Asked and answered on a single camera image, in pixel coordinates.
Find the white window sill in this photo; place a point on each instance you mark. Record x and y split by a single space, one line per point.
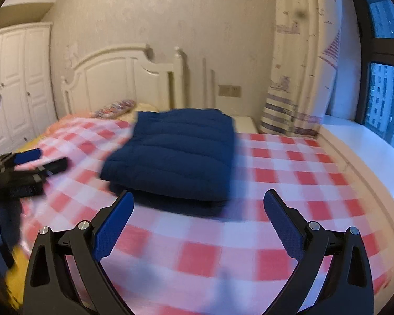
354 134

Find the patterned pillow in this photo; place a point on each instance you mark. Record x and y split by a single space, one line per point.
115 108

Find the wall switch panel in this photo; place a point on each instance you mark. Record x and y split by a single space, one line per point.
229 91

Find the white pole stand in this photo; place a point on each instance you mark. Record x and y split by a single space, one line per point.
203 82

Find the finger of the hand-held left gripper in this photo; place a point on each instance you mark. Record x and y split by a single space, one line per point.
54 165
28 156

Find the white nightstand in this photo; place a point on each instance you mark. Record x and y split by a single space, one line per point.
244 124

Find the white wardrobe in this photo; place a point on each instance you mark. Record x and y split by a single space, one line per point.
19 82

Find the red white checkered blanket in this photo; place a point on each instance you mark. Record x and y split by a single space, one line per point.
282 170

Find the printed curtain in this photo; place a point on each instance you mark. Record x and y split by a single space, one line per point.
298 55

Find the cream pillow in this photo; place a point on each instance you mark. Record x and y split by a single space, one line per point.
144 107

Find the white bed headboard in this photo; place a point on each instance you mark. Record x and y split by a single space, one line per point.
118 78

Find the navy blue puffer jacket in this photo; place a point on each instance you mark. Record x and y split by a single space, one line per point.
177 154

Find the dark framed window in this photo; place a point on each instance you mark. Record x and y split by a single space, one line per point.
384 98

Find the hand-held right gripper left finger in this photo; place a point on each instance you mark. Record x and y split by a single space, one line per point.
115 226

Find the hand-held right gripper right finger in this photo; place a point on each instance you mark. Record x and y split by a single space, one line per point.
284 226

